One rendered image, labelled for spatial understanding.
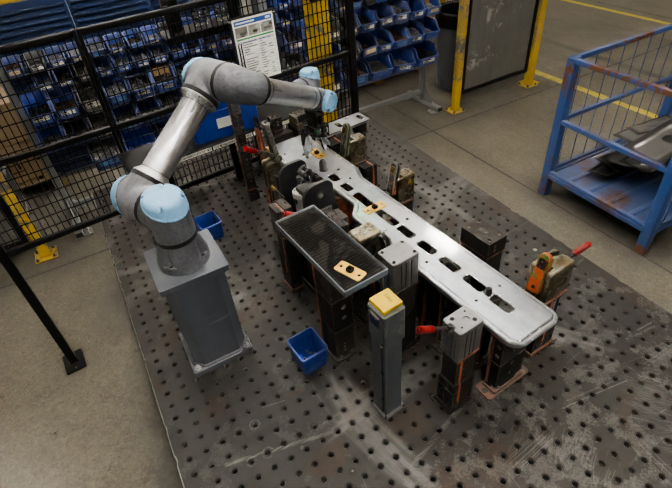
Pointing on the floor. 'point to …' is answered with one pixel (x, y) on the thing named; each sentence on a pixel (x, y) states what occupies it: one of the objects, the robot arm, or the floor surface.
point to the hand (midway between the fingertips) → (314, 150)
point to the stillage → (617, 152)
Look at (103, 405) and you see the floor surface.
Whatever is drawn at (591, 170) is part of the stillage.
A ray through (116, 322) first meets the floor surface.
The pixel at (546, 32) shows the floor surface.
